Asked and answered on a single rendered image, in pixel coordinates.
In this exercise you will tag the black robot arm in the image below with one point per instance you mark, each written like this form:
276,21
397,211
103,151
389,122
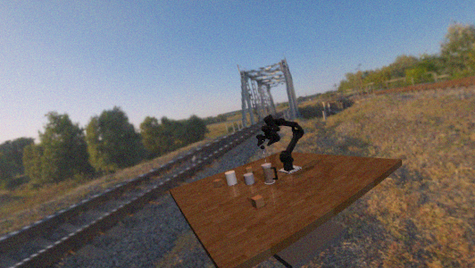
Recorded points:
285,156

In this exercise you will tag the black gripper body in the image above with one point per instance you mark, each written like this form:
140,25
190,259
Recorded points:
268,135

